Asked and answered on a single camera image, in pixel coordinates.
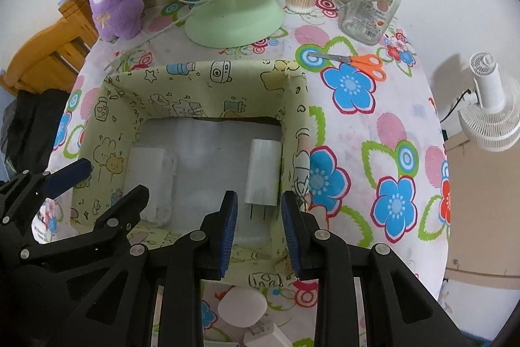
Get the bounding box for white printed cloth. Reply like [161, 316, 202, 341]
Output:
[32, 198, 61, 246]

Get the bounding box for white fan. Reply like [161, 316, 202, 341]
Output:
[459, 52, 520, 153]

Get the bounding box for dark clothing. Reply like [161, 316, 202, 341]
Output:
[0, 87, 78, 185]

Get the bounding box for white plug adapter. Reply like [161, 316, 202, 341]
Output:
[243, 323, 293, 347]

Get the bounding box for orange handled scissors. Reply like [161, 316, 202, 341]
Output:
[307, 51, 387, 82]

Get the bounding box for white charger adapter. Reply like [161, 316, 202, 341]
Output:
[244, 138, 283, 226]

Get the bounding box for black power cable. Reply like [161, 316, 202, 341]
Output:
[442, 88, 477, 121]

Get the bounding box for printed fabric storage box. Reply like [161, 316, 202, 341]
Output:
[70, 60, 311, 288]

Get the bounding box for white fan cable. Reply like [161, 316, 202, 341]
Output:
[105, 0, 212, 72]

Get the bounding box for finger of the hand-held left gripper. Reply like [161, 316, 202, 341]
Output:
[16, 184, 151, 262]
[0, 159, 93, 228]

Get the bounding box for flowered tablecloth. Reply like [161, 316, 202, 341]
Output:
[38, 0, 451, 347]

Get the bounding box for white rectangular block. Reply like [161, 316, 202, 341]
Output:
[124, 147, 178, 228]

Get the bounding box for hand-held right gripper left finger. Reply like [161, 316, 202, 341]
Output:
[67, 190, 240, 347]

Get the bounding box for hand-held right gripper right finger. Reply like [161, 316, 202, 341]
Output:
[280, 190, 456, 347]

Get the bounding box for purple plush toy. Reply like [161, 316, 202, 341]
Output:
[86, 0, 146, 42]

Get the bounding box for wooden chair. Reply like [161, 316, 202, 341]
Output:
[0, 0, 100, 96]

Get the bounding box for white round case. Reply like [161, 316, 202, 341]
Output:
[217, 287, 267, 327]

